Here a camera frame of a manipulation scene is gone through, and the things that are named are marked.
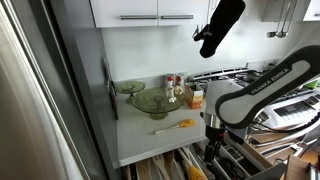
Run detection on orange white carton box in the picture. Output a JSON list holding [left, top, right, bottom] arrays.
[[185, 83, 204, 109]]

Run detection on stainless gas stove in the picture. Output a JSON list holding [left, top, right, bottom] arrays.
[[188, 59, 320, 180]]

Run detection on white cutlery tray organizer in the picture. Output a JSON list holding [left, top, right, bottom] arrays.
[[133, 139, 254, 180]]

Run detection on yellow smiley silicone spatula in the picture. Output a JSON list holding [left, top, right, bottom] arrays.
[[154, 119, 196, 135]]

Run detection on small green glass cake stand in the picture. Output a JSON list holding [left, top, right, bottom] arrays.
[[115, 81, 146, 104]]

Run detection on white upper cabinet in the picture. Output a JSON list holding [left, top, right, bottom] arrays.
[[90, 0, 220, 28]]

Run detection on black scissors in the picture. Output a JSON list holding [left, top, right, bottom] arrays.
[[217, 157, 245, 180]]

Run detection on green bottle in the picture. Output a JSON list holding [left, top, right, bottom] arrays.
[[304, 80, 318, 89]]

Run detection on red lid tin can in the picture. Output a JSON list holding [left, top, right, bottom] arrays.
[[165, 74, 174, 88]]

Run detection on magnetic knife rack with knives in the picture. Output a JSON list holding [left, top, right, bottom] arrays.
[[103, 58, 119, 120]]

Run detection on stainless steel refrigerator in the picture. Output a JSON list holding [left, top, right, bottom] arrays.
[[0, 0, 109, 180]]

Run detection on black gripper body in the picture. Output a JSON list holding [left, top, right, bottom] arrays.
[[205, 126, 226, 157]]

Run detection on large green glass cake stand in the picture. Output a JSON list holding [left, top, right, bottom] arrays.
[[132, 87, 184, 120]]

